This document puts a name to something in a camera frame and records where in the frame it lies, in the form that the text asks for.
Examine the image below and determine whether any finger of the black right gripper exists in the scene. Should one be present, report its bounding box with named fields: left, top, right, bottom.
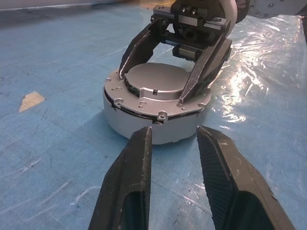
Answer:
left=177, top=34, right=233, bottom=104
left=118, top=19, right=170, bottom=80

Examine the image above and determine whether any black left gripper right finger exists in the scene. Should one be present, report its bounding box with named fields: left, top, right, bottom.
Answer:
left=196, top=125, right=296, bottom=230

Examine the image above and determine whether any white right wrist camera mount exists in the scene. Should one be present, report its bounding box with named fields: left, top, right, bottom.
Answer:
left=215, top=0, right=238, bottom=39

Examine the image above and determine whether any silver motor cover plate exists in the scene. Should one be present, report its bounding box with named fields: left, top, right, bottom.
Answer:
left=103, top=61, right=212, bottom=124

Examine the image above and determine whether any blue plastic table cover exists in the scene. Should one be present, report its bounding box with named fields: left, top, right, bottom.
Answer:
left=0, top=0, right=307, bottom=230

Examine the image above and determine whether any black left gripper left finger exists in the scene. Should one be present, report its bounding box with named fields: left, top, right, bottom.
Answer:
left=87, top=126, right=153, bottom=230

